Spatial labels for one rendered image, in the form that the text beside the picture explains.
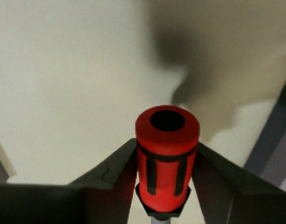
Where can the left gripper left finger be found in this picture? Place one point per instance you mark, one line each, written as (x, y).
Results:
(102, 195)

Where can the red and black nut driver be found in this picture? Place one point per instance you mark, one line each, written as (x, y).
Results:
(167, 138)

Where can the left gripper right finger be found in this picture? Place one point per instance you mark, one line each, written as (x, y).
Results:
(229, 194)

